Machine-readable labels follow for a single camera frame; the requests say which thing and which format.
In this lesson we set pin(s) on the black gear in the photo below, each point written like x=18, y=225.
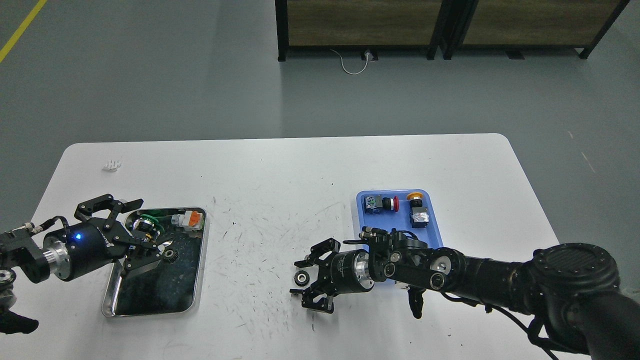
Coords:
x=170, y=256
x=301, y=278

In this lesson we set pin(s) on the green push button switch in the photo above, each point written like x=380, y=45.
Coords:
x=148, y=225

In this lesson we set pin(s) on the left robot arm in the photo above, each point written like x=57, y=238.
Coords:
x=30, y=248

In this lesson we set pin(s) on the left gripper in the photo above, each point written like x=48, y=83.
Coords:
x=99, y=239

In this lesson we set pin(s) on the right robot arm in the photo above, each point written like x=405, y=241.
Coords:
x=572, y=290

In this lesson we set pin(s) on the silver metal tray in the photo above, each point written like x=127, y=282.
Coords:
x=169, y=289

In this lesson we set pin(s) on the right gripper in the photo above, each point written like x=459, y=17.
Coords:
x=348, y=272

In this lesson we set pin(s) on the blue plastic tray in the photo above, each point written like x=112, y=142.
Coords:
x=389, y=221

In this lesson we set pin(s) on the yellow push button switch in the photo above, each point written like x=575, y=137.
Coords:
x=418, y=213

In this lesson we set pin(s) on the small white plastic clip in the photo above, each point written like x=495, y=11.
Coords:
x=112, y=166

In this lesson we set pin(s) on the black frame wooden cabinet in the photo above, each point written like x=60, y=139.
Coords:
x=360, y=25

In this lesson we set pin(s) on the orange white switch module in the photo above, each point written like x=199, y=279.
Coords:
x=190, y=220

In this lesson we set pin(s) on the red push button switch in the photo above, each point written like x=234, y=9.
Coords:
x=376, y=203

